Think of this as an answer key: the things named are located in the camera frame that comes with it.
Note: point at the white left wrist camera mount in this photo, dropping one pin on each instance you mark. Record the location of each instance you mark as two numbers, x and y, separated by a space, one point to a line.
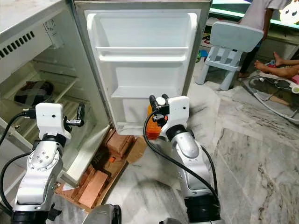
50 119

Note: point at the standing person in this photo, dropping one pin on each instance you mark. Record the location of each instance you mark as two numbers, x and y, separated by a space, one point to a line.
259 14

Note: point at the seated person's bare legs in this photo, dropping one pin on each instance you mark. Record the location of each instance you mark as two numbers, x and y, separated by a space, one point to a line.
282 71

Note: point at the orange bottle with white cap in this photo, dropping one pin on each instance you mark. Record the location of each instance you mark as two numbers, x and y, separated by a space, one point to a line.
152 129

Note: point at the silver mini fridge cabinet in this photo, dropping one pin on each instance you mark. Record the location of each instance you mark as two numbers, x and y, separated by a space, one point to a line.
18 23

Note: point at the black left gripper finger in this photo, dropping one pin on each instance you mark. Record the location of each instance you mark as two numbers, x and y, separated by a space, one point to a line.
81 113

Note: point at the dark round bowl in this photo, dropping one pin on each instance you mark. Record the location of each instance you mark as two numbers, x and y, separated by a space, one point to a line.
33 93

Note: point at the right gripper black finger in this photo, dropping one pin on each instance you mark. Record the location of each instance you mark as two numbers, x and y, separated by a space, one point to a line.
153 105
166 101

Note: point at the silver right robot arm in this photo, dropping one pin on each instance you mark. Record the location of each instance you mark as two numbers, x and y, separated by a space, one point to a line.
191 158

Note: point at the red brick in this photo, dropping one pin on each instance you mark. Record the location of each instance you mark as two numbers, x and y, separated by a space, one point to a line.
93 189
120 143

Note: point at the silver fridge door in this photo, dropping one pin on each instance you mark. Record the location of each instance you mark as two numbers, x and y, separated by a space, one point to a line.
145 79

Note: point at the glass fridge shelf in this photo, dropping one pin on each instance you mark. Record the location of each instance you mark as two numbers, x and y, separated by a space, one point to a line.
61 80

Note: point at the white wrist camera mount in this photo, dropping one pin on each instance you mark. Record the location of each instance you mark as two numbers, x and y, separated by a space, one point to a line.
177 114
50 119

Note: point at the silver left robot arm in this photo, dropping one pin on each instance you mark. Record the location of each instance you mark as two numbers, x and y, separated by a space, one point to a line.
39 170

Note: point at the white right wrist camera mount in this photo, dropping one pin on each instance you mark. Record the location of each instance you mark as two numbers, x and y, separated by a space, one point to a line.
177 114

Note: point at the light blue plastic chair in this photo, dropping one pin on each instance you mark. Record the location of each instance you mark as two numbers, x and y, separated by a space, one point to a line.
236 37

